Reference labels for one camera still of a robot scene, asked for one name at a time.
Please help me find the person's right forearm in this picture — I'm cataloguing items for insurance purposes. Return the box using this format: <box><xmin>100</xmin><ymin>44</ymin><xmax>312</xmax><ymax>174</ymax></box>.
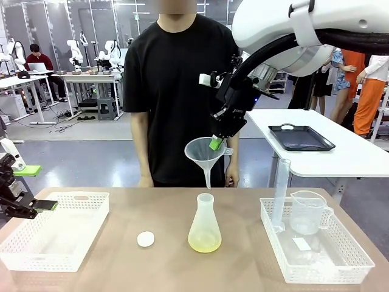
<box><xmin>130</xmin><ymin>111</ymin><xmax>153</xmax><ymax>179</ymax></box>

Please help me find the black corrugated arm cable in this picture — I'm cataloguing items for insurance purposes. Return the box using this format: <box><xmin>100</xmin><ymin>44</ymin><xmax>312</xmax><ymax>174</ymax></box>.
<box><xmin>232</xmin><ymin>29</ymin><xmax>389</xmax><ymax>82</ymax></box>

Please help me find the person's left hand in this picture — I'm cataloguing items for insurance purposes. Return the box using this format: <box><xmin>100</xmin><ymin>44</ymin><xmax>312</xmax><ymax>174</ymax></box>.
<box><xmin>224</xmin><ymin>165</ymin><xmax>241</xmax><ymax>188</ymax></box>

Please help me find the person in black t-shirt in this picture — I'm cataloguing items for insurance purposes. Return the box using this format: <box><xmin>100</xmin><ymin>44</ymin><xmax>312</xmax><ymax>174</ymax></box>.
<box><xmin>122</xmin><ymin>13</ymin><xmax>241</xmax><ymax>188</ymax></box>

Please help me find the grey plastic step stool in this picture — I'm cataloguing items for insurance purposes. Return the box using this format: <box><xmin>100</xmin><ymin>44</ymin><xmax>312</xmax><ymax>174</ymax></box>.
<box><xmin>97</xmin><ymin>97</ymin><xmax>119</xmax><ymax>122</ymax></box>

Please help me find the mannequin in white jacket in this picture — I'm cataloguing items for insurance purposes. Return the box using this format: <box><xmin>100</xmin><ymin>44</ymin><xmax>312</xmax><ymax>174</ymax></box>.
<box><xmin>353</xmin><ymin>54</ymin><xmax>389</xmax><ymax>138</ymax></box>

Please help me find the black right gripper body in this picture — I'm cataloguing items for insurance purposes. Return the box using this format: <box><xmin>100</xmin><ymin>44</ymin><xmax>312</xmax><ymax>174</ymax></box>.
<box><xmin>210</xmin><ymin>70</ymin><xmax>259</xmax><ymax>138</ymax></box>

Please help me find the person's left forearm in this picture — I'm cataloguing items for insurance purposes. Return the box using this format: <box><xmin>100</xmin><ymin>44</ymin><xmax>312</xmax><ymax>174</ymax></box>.
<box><xmin>225</xmin><ymin>135</ymin><xmax>241</xmax><ymax>170</ymax></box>

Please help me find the white perforated plastic basket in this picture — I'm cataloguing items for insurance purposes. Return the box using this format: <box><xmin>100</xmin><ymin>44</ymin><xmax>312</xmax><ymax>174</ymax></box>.
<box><xmin>259</xmin><ymin>196</ymin><xmax>376</xmax><ymax>285</ymax></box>
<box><xmin>0</xmin><ymin>191</ymin><xmax>111</xmax><ymax>273</ymax></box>

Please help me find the wooden shoe rack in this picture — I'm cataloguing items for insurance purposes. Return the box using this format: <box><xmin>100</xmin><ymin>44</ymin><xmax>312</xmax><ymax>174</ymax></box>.
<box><xmin>267</xmin><ymin>71</ymin><xmax>289</xmax><ymax>95</ymax></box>

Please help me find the clear plastic funnel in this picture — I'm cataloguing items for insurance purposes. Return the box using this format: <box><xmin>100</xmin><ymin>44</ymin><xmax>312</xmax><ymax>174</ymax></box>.
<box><xmin>184</xmin><ymin>137</ymin><xmax>235</xmax><ymax>190</ymax></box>

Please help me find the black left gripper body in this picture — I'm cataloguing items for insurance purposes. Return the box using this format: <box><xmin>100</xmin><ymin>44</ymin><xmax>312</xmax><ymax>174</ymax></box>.
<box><xmin>0</xmin><ymin>153</ymin><xmax>24</xmax><ymax>201</ymax></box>

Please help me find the mannequin in black skirt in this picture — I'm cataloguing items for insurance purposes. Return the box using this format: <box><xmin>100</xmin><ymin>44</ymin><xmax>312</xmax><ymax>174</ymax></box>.
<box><xmin>312</xmin><ymin>64</ymin><xmax>336</xmax><ymax>116</ymax></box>

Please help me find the seated person in red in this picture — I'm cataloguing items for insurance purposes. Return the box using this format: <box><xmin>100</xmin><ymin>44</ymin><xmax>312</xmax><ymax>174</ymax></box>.
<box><xmin>24</xmin><ymin>43</ymin><xmax>67</xmax><ymax>103</ymax></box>

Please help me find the translucent plastic Erlenmeyer flask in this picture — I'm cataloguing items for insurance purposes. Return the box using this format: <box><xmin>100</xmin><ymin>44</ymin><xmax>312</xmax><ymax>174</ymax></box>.
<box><xmin>187</xmin><ymin>193</ymin><xmax>223</xmax><ymax>254</ymax></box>

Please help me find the black plastic tray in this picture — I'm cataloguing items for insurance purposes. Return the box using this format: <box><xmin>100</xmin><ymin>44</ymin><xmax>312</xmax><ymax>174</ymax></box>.
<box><xmin>267</xmin><ymin>123</ymin><xmax>337</xmax><ymax>152</ymax></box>

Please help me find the silver laptop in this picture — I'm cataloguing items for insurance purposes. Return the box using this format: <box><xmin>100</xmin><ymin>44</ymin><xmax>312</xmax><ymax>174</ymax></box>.
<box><xmin>28</xmin><ymin>62</ymin><xmax>55</xmax><ymax>74</ymax></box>

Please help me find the clear plastic bag with label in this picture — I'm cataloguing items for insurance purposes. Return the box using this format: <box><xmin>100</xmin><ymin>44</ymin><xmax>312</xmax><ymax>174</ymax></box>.
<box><xmin>284</xmin><ymin>235</ymin><xmax>340</xmax><ymax>274</ymax></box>

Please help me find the clear plastic measuring beaker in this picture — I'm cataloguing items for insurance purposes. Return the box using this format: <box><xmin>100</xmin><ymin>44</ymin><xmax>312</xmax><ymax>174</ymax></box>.
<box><xmin>288</xmin><ymin>190</ymin><xmax>335</xmax><ymax>236</ymax></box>

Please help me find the white robot workbench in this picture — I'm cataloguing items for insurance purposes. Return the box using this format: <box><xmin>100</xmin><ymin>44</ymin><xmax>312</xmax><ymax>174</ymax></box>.
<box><xmin>51</xmin><ymin>69</ymin><xmax>126</xmax><ymax>120</ymax></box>

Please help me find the clear plastic graduated cylinder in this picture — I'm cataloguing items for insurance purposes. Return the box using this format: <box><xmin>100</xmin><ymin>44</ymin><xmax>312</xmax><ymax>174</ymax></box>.
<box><xmin>270</xmin><ymin>158</ymin><xmax>292</xmax><ymax>234</ymax></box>

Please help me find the mannequin in grey shirt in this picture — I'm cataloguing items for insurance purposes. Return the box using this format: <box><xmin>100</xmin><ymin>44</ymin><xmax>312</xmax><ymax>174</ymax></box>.
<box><xmin>287</xmin><ymin>72</ymin><xmax>315</xmax><ymax>110</ymax></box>

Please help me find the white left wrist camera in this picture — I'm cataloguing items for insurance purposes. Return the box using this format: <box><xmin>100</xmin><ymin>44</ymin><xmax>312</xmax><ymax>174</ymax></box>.
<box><xmin>0</xmin><ymin>138</ymin><xmax>26</xmax><ymax>171</ymax></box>

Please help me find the white office desk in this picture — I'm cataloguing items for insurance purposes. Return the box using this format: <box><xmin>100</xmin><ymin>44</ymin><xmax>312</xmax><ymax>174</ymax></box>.
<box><xmin>0</xmin><ymin>74</ymin><xmax>57</xmax><ymax>126</ymax></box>

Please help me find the mannequin in blue floral dress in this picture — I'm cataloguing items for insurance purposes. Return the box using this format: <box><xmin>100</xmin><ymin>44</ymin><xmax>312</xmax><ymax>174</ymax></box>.
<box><xmin>329</xmin><ymin>47</ymin><xmax>358</xmax><ymax>123</ymax></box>

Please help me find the mannequin in orange with cap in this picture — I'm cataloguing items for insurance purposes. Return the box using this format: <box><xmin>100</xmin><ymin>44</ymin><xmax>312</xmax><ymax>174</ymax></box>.
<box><xmin>342</xmin><ymin>48</ymin><xmax>366</xmax><ymax>100</ymax></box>

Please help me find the white round flask cap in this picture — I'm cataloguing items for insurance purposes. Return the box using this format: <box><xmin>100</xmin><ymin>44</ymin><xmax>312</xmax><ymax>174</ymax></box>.
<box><xmin>136</xmin><ymin>231</ymin><xmax>156</xmax><ymax>248</ymax></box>

